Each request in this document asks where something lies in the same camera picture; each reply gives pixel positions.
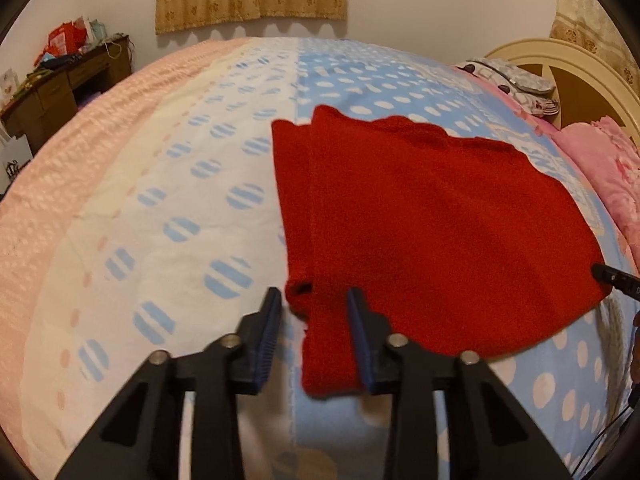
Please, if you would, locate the pile of desk clutter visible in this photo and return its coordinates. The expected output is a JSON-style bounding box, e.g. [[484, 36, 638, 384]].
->
[[34, 16, 124, 70]]

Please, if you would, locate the white wall socket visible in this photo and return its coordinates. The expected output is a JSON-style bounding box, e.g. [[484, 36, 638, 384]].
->
[[0, 69, 21, 104]]

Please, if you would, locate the brown wooden desk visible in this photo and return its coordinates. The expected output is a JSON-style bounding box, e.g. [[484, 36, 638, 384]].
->
[[0, 35, 132, 155]]

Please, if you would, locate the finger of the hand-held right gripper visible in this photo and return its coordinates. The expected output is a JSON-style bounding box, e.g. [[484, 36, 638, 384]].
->
[[591, 262, 640, 302]]

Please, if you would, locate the grey fuzzy cloth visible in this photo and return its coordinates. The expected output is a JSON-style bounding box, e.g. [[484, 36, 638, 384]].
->
[[597, 300, 629, 391]]

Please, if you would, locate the red gift box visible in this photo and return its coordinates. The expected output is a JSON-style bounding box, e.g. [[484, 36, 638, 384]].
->
[[47, 22, 84, 57]]

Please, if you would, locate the grey patterned pillow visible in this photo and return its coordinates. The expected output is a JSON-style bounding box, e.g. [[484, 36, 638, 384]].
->
[[452, 57, 557, 95]]

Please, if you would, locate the long beige patterned curtain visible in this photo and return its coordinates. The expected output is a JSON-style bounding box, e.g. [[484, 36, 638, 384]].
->
[[549, 0, 640, 71]]

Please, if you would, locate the white shopping bag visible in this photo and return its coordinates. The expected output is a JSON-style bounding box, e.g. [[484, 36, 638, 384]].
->
[[0, 132, 34, 202]]

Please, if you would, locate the cream wooden headboard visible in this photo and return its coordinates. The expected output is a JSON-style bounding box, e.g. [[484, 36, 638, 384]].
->
[[484, 37, 640, 148]]

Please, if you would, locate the pink quilted bed cover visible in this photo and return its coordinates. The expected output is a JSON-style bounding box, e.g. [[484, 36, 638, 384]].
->
[[0, 37, 251, 466]]

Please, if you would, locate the floral patterned pillow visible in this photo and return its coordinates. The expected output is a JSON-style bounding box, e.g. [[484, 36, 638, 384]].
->
[[502, 85, 562, 119]]

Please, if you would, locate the red knitted sweater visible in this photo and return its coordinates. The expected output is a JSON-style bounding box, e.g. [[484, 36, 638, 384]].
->
[[271, 105, 612, 400]]

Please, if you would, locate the pink floral quilt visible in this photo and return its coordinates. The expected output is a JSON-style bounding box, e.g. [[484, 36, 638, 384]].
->
[[552, 116, 640, 252]]

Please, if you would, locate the black cable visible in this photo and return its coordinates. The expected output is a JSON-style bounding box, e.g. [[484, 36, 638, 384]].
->
[[570, 400, 640, 480]]

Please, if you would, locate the blue white printed bedsheet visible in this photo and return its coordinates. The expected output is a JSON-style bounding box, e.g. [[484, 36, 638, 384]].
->
[[30, 37, 640, 480]]

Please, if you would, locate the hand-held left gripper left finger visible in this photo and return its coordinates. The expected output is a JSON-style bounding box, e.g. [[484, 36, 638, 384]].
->
[[55, 286, 283, 480]]

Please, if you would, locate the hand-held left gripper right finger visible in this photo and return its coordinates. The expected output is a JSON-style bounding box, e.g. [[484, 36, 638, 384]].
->
[[346, 287, 573, 480]]

